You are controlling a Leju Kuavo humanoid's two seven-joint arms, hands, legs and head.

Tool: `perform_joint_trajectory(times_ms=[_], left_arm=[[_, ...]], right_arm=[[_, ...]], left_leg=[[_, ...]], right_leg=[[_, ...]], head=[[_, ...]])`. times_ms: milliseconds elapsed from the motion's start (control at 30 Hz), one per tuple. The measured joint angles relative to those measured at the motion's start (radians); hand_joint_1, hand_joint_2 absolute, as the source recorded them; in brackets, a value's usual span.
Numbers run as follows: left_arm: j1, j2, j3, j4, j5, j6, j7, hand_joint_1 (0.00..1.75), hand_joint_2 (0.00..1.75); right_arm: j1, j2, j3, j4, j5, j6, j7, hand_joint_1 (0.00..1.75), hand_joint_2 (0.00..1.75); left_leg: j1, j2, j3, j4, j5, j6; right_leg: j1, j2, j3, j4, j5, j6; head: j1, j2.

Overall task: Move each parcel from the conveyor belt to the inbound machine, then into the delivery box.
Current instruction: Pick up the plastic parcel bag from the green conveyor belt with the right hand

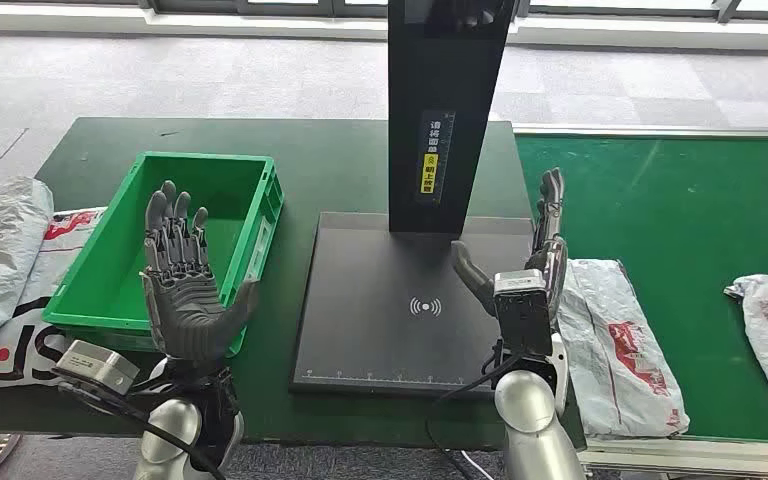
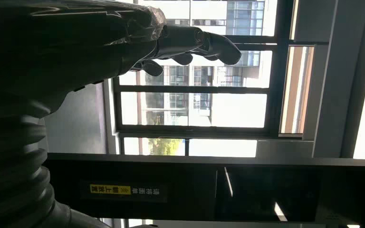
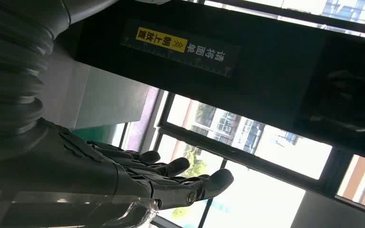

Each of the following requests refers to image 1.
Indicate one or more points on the dark window frame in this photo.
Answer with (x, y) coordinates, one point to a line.
(291, 8)

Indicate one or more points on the grey parcel bag red print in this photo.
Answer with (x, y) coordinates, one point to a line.
(622, 344)

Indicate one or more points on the black inbound scanner machine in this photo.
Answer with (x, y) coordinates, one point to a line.
(371, 318)

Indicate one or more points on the dark green table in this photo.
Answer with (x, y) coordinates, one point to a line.
(331, 166)

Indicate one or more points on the crumpled grey parcel bag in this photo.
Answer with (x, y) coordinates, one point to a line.
(0, 252)

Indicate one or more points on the green plastic crate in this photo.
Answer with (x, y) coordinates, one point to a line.
(119, 291)

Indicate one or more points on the black yellow label sticker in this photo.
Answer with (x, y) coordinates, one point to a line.
(429, 175)

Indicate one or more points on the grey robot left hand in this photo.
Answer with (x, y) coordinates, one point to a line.
(185, 311)

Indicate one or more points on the white window sill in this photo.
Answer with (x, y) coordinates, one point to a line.
(159, 26)

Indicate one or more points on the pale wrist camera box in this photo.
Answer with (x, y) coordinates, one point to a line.
(96, 364)
(523, 318)

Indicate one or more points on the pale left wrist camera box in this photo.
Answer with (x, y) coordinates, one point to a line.
(96, 364)

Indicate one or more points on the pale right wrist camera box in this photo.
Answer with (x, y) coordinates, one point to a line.
(523, 318)

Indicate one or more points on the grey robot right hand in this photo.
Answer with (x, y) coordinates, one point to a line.
(553, 265)

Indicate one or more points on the white bag black letters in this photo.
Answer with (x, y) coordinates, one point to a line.
(26, 344)

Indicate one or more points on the green conveyor belt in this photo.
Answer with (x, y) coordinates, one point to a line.
(675, 212)

